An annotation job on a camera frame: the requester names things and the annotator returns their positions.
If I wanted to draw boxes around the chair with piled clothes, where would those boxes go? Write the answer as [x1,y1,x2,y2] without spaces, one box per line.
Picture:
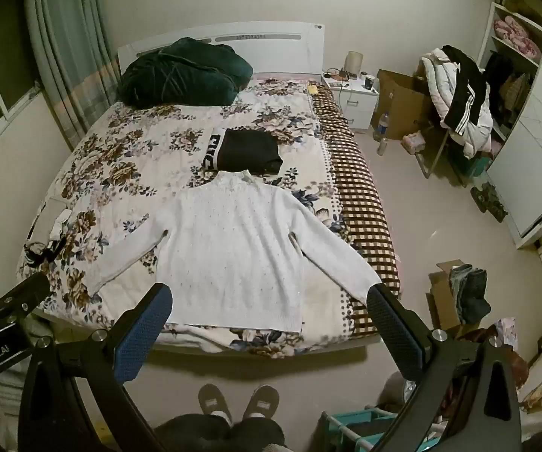
[419,49,494,158]

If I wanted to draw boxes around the white sock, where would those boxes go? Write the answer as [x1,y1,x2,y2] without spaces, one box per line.
[49,209,71,241]

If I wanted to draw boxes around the teal rack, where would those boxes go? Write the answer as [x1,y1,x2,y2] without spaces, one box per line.
[320,407,441,452]

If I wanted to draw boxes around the pink folded bedding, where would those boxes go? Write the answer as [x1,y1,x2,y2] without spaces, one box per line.
[493,15,541,60]

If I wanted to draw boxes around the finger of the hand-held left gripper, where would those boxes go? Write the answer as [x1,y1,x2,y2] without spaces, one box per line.
[0,272,52,315]

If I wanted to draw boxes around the grey slipper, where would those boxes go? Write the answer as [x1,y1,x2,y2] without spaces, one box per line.
[243,385,280,420]
[199,383,234,422]

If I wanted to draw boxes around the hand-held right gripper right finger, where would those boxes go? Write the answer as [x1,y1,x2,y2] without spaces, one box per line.
[366,284,522,452]

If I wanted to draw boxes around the folded dark clothes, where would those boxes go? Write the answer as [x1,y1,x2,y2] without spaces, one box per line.
[449,264,492,323]

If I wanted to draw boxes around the floral bedsheet bed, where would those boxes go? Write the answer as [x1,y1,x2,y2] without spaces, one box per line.
[17,78,401,356]

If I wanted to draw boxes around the large cardboard box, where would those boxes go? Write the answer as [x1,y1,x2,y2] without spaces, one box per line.
[375,70,434,139]

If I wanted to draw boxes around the black folded garment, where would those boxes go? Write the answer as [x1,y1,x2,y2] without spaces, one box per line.
[204,128,283,175]

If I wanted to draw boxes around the brown checkered blanket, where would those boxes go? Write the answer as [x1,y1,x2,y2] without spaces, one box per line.
[311,86,401,337]

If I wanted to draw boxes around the beige table lamp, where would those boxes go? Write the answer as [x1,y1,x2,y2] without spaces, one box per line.
[345,51,363,80]

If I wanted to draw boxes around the small cardboard box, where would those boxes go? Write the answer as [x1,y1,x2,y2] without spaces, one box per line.
[429,260,479,335]

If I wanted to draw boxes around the black striped jacket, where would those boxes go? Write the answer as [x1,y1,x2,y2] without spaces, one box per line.
[442,45,488,138]

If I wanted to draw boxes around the white nightstand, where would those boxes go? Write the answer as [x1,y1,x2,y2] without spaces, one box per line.
[322,72,379,133]

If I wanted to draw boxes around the dark patterned shoes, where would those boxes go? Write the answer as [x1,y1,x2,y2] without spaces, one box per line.
[470,183,508,223]

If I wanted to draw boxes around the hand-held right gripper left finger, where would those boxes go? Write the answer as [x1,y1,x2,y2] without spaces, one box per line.
[17,283,174,452]

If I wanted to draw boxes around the green curtain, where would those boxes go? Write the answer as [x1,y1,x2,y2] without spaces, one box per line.
[23,0,123,151]

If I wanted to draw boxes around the person's legs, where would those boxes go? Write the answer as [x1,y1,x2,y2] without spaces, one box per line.
[153,412,286,452]

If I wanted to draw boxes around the dark green quilt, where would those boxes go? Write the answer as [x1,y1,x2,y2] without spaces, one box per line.
[119,38,254,107]

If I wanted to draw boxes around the black cloth item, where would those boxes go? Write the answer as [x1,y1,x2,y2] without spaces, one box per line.
[23,238,67,264]

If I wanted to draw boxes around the white knit sweater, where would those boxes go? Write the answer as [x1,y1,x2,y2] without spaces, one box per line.
[84,169,385,335]

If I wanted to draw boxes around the wooden chair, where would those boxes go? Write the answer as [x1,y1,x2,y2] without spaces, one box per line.
[415,122,452,180]

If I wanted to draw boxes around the pink tissue pack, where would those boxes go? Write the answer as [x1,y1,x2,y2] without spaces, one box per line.
[403,133,426,155]

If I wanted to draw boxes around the white headboard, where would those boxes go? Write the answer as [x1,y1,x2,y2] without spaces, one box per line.
[118,21,326,76]

